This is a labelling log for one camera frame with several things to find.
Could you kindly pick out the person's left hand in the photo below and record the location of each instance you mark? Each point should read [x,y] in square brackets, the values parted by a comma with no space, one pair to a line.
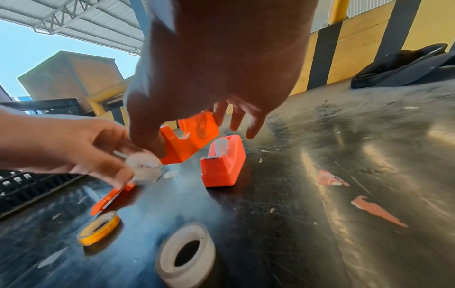
[64,140]

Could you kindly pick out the person's right hand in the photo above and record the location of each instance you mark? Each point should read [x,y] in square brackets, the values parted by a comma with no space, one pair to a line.
[220,56]

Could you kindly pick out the orange dispenser piece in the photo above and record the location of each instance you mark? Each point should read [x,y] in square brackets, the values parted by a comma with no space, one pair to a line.
[106,201]

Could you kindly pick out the white tape spool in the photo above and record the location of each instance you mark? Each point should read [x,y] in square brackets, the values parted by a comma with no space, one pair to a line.
[145,168]
[221,146]

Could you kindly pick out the orange plastic bracket part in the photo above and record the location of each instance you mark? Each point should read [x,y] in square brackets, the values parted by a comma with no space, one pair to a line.
[185,149]

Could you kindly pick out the steel ball bearing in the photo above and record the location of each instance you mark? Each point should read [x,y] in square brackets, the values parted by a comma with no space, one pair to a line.
[167,261]
[93,239]

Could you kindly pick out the pink plastic bracket part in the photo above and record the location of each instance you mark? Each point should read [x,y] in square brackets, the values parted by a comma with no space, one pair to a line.
[220,174]

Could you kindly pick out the black plastic crate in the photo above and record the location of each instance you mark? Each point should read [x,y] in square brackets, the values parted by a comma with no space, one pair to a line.
[42,105]

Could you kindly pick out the yellow pipe guardrail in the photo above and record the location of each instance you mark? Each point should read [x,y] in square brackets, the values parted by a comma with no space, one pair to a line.
[106,92]

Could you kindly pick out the white sticker scrap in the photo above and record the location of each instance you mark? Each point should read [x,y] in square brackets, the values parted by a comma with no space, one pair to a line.
[170,174]

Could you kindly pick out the metal roof canopy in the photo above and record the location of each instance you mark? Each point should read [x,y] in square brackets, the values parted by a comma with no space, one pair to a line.
[89,25]

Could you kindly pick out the yellow black striped barrier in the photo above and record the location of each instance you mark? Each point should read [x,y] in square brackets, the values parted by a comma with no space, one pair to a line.
[359,50]

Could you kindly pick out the large red paper scrap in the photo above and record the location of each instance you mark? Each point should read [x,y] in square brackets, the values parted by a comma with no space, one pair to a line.
[373,208]
[332,178]

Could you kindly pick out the black baseball cap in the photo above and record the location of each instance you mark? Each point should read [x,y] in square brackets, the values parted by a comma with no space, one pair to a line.
[398,67]

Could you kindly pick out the yellow metal post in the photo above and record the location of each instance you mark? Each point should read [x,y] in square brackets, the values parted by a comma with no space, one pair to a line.
[338,11]

